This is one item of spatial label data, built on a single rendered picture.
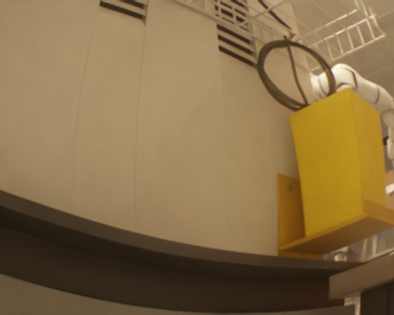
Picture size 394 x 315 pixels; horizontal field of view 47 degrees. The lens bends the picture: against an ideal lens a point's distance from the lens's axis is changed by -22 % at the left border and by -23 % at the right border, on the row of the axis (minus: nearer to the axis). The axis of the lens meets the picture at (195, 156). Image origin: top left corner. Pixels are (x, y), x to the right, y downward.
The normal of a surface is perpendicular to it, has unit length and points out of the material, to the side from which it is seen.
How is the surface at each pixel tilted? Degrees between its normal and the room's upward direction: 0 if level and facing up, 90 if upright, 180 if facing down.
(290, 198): 90
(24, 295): 90
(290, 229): 90
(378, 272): 90
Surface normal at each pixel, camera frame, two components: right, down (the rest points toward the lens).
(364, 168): 0.65, -0.26
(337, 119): -0.75, -0.21
